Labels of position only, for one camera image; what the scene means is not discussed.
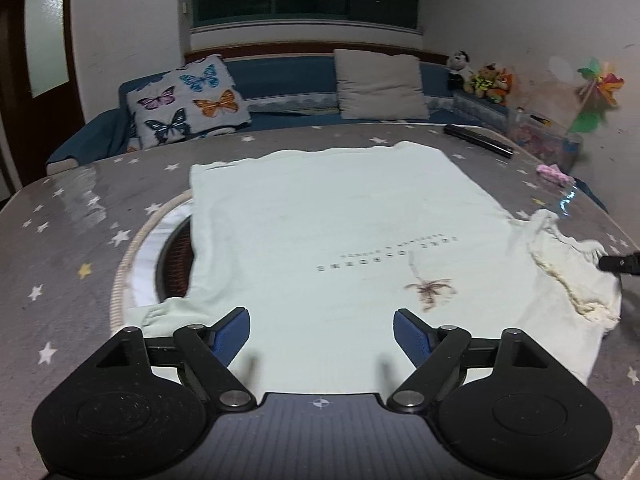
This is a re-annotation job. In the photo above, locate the round built-in induction cooktop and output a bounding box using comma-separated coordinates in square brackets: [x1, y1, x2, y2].
[111, 189, 197, 333]

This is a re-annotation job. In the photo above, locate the brown bear plush toy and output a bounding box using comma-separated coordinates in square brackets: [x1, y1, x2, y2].
[472, 63, 502, 99]

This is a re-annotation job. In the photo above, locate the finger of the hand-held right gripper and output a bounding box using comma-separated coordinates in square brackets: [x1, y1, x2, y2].
[598, 250, 640, 277]

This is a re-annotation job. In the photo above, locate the clear plastic toy box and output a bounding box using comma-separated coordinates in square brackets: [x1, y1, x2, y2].
[507, 109, 584, 171]

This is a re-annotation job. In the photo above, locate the blue sofa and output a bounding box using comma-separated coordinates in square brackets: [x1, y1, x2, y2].
[46, 52, 512, 176]

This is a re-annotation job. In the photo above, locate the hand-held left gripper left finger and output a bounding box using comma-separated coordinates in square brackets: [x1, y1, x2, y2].
[75, 306, 257, 412]

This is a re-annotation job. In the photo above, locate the orange fox plush toy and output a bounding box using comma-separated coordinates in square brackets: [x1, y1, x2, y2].
[492, 67, 516, 106]

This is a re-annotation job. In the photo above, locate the panda plush toy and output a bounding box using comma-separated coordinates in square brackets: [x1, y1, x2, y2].
[446, 50, 476, 94]

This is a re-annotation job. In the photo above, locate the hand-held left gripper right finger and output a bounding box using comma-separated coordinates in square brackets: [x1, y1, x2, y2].
[386, 308, 568, 412]

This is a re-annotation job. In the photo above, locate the small pink cloth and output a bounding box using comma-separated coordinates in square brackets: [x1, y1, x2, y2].
[536, 162, 576, 187]

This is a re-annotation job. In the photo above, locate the butterfly print pillow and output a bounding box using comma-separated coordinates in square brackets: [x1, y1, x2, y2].
[125, 54, 252, 150]

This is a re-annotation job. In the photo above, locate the plain grey pillow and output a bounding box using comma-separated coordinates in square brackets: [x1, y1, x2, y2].
[332, 49, 431, 122]

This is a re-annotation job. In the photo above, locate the white printed t-shirt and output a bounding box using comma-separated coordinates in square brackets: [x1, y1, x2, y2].
[122, 141, 623, 396]

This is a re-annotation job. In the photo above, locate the brown door with glass pane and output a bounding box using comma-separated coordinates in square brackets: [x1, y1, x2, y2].
[0, 0, 86, 195]

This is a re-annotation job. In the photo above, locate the grey star-print tablecloth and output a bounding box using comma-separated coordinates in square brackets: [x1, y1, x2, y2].
[0, 122, 640, 480]

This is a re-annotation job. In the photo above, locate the long black remote control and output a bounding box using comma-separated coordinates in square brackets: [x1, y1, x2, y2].
[444, 124, 516, 160]

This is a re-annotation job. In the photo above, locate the colourful pinwheel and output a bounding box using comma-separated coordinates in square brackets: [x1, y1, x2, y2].
[566, 57, 626, 136]

